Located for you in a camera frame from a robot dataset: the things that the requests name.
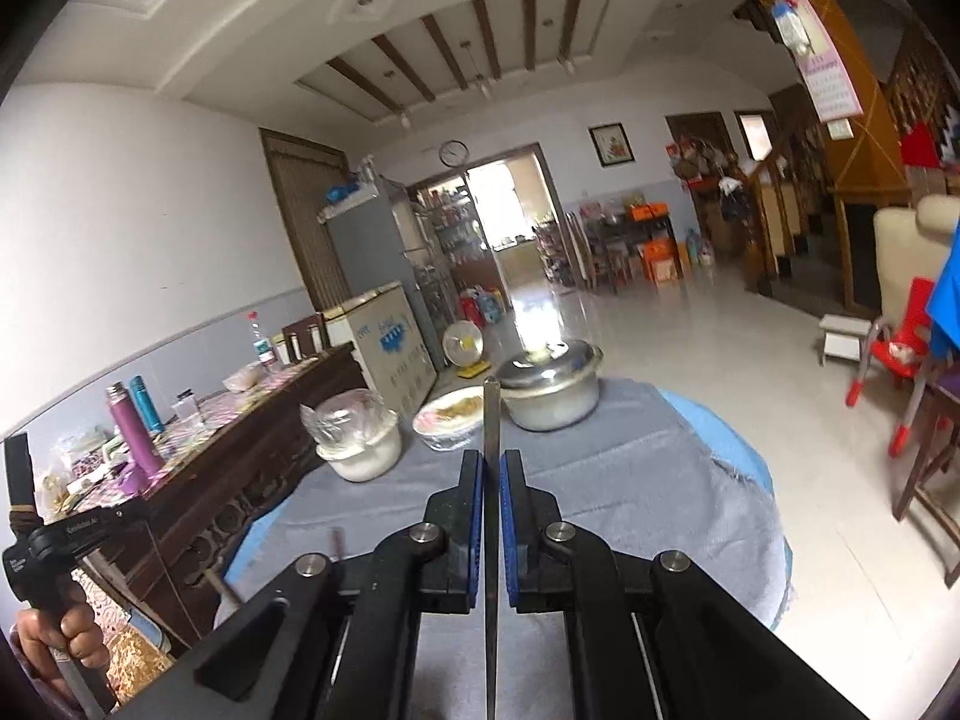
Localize round wall clock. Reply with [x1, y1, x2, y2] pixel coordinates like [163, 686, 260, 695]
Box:
[438, 138, 470, 169]

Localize wall calendar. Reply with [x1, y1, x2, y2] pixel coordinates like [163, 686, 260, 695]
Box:
[771, 0, 862, 124]

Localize white bowl with plastic wrap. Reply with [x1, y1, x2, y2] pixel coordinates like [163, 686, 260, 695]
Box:
[299, 388, 402, 483]

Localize purple thermos bottle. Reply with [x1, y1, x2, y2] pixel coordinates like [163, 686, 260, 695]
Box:
[106, 382, 163, 478]

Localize patterned bowl with food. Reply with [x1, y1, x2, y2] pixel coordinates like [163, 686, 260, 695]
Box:
[412, 385, 483, 452]

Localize clear water bottle red cap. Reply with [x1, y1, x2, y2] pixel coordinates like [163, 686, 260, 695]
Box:
[247, 310, 280, 372]

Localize dark chopstick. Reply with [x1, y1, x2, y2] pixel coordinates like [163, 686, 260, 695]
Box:
[483, 377, 501, 720]

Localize grey felt tablecloth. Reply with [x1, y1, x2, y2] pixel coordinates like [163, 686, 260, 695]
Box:
[226, 379, 791, 718]

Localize clear plastic cup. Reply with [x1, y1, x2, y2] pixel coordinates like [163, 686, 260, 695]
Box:
[172, 388, 205, 431]

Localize framed wall picture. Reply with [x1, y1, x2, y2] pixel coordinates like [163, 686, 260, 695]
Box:
[589, 122, 635, 167]

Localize white chest freezer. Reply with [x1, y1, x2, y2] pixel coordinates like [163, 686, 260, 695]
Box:
[322, 281, 438, 419]

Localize blue thermos bottle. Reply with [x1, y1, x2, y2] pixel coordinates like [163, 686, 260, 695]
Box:
[128, 376, 164, 436]

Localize dark wooden sideboard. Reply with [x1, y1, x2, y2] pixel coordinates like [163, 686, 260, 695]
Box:
[83, 343, 364, 652]

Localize small floor fan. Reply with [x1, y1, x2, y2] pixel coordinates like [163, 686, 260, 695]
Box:
[443, 320, 490, 379]

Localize red plastic chair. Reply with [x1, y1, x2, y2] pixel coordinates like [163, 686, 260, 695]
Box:
[844, 278, 934, 458]

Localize aluminium pot with lid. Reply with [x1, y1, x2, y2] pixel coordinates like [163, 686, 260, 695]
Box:
[494, 338, 604, 433]

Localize person's left hand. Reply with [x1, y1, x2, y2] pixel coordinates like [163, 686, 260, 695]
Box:
[16, 587, 110, 700]

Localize small white step stool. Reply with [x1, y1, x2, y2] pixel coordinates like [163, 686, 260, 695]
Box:
[818, 314, 872, 364]

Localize grey refrigerator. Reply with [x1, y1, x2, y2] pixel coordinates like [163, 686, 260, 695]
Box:
[317, 176, 457, 371]

